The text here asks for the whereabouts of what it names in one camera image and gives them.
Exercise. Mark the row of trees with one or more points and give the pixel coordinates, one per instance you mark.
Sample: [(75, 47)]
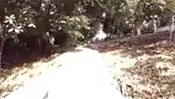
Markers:
[(132, 12)]

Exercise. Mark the leaf-strewn grass slope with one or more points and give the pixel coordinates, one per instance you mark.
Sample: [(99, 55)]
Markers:
[(159, 73)]

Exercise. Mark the dense wood of trees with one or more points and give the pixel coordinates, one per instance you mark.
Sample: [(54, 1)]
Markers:
[(31, 9)]

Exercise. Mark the leaf-strewn grass verge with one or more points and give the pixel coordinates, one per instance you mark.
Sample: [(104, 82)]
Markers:
[(13, 78)]

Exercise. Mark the pale concrete slab path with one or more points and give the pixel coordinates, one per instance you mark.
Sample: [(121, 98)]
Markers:
[(83, 82)]

